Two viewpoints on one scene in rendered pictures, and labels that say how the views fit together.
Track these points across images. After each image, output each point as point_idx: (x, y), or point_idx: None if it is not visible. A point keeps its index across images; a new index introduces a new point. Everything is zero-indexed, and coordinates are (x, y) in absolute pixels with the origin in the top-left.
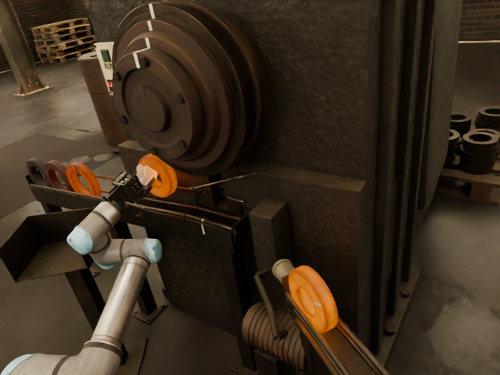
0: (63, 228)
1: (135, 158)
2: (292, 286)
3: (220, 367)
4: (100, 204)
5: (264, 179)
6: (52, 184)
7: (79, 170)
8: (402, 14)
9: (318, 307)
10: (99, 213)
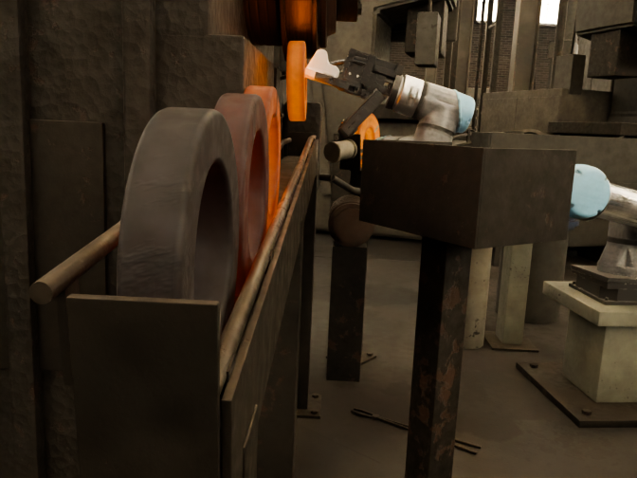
0: (424, 191)
1: (251, 69)
2: (361, 138)
3: (325, 427)
4: (410, 76)
5: (282, 80)
6: (247, 241)
7: (279, 104)
8: None
9: (376, 130)
10: (410, 97)
